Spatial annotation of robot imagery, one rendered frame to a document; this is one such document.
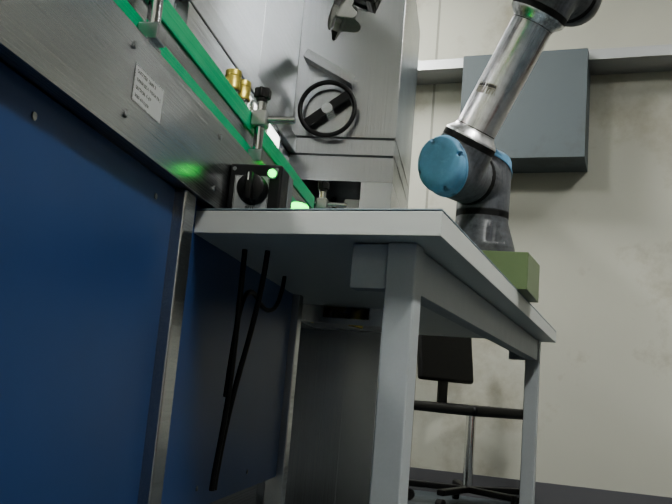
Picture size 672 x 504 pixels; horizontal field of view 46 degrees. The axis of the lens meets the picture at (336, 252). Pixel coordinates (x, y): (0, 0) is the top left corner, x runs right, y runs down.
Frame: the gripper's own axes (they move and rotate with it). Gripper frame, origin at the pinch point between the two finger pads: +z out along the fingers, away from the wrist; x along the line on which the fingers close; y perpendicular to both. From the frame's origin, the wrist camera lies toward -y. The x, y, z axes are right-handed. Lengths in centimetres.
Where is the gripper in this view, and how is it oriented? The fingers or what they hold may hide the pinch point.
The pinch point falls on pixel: (330, 29)
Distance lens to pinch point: 193.6
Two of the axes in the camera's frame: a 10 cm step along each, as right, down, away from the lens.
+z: -4.2, 9.0, -1.0
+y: 9.0, 3.9, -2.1
